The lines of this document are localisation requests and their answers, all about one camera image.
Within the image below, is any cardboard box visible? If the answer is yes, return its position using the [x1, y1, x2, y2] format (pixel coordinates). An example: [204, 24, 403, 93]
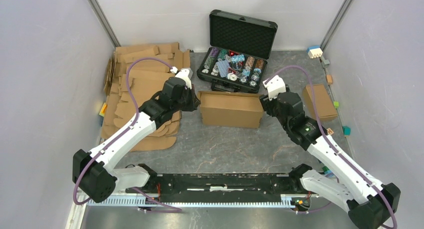
[302, 84, 338, 122]
[197, 91, 264, 129]

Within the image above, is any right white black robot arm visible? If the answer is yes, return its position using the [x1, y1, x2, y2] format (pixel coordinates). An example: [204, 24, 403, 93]
[259, 92, 401, 229]

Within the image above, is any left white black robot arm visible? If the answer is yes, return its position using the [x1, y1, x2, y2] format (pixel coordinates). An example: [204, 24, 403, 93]
[72, 73, 200, 205]

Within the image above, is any folded closed cardboard box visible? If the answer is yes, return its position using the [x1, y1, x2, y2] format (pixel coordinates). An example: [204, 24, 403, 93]
[302, 84, 338, 122]

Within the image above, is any stack of flat cardboard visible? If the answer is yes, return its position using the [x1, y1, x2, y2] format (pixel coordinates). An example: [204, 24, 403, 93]
[101, 42, 190, 140]

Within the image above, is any green small cube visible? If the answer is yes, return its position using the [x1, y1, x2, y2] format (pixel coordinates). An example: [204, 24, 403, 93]
[333, 101, 340, 109]

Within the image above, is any wooden letter block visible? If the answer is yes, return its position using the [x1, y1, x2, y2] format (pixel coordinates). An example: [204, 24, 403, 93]
[327, 128, 334, 135]

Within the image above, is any small wooden cube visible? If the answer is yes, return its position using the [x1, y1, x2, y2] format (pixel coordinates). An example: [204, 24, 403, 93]
[326, 74, 334, 85]

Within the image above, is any grey small block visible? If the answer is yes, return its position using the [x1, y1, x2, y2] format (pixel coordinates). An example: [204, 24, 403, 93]
[320, 58, 330, 68]

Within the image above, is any blue white toy block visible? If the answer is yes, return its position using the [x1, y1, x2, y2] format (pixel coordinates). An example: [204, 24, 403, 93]
[306, 45, 323, 59]

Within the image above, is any teal small cube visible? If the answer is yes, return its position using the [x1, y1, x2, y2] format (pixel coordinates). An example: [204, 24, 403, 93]
[342, 125, 351, 136]

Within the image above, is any black poker chip case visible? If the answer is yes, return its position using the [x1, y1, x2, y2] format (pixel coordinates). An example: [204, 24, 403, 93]
[196, 9, 278, 94]

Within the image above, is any orange yellow block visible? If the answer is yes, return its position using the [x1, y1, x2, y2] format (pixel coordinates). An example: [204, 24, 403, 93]
[98, 102, 108, 126]

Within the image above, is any blue green block stack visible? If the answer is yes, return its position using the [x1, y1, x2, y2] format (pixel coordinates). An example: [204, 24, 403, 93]
[322, 166, 335, 178]

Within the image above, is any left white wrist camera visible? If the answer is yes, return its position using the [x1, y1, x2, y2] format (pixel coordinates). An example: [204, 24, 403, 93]
[170, 66, 193, 89]

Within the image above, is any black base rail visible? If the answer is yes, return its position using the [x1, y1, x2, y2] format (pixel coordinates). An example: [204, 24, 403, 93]
[140, 173, 308, 203]

